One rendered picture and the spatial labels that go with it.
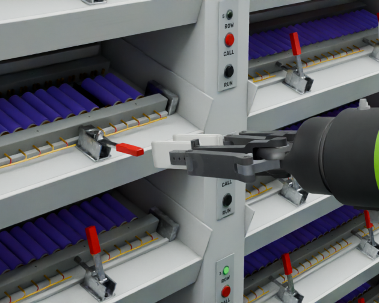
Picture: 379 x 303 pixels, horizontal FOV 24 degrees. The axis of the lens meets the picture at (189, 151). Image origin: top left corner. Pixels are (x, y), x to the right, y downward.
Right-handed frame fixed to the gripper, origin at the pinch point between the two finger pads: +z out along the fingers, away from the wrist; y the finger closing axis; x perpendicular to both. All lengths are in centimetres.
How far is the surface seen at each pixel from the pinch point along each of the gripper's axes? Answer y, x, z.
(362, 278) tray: 65, -40, 21
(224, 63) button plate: 21.5, 6.8, 11.2
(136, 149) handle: -0.8, 0.2, 7.1
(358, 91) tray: 59, -4, 14
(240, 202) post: 26.0, -14.2, 15.4
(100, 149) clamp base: -1.2, 0.1, 12.9
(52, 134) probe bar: -4.8, 2.8, 16.9
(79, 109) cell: 2.4, 4.4, 19.8
